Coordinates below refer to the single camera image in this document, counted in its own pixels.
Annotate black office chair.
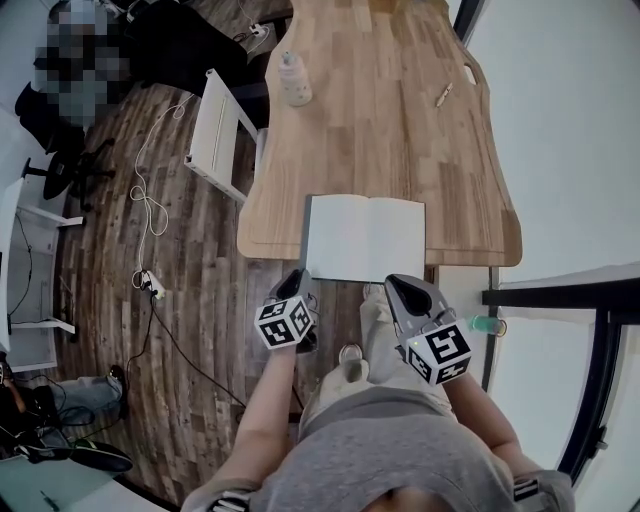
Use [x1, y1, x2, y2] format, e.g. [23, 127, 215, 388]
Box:
[14, 82, 118, 214]

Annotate black cable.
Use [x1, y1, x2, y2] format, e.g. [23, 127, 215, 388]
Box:
[123, 294, 247, 412]

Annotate white low shelf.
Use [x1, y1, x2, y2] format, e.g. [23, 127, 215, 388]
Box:
[0, 178, 85, 375]

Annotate pale green panel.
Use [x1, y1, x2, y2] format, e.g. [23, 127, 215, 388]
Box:
[0, 454, 119, 512]

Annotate white dotted bottle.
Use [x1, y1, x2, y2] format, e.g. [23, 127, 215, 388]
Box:
[276, 50, 314, 108]

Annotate dark green cover notebook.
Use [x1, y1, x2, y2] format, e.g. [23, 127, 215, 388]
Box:
[299, 193, 428, 284]

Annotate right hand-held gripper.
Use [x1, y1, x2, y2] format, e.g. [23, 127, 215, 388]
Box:
[384, 273, 473, 387]

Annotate white cable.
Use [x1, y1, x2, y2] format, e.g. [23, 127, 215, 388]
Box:
[129, 92, 195, 290]
[233, 0, 274, 54]

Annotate green plastic bottle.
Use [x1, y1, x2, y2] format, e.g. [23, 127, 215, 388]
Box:
[469, 314, 508, 336]

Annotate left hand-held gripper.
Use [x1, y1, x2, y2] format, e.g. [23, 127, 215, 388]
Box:
[253, 268, 322, 355]

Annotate white wooden chair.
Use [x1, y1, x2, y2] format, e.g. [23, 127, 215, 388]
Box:
[183, 68, 270, 205]

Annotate black chair with jacket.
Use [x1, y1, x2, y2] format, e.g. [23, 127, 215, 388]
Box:
[123, 0, 252, 99]

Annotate person's right forearm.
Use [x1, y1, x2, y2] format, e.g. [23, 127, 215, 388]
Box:
[444, 372, 524, 464]

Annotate person's grey shirt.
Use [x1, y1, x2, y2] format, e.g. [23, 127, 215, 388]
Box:
[182, 387, 577, 512]

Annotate black window frame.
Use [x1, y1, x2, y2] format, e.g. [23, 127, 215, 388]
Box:
[452, 0, 640, 501]

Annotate person's beige trousers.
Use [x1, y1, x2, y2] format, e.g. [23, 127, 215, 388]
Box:
[299, 283, 457, 432]

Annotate person's left forearm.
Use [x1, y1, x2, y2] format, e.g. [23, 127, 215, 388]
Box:
[187, 347, 302, 506]

